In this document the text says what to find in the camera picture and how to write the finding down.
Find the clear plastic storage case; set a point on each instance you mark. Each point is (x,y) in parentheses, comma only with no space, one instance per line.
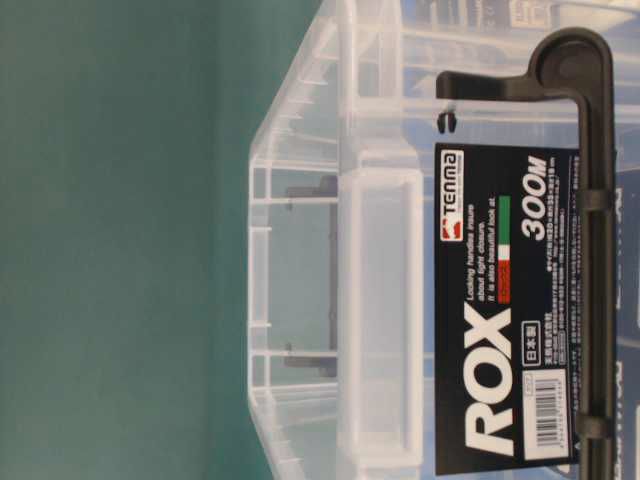
(340,330)

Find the black ROX product label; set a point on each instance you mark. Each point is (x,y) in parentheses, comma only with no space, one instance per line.
(507,309)

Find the black case locking handle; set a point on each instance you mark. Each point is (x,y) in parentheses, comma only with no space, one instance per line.
(576,63)

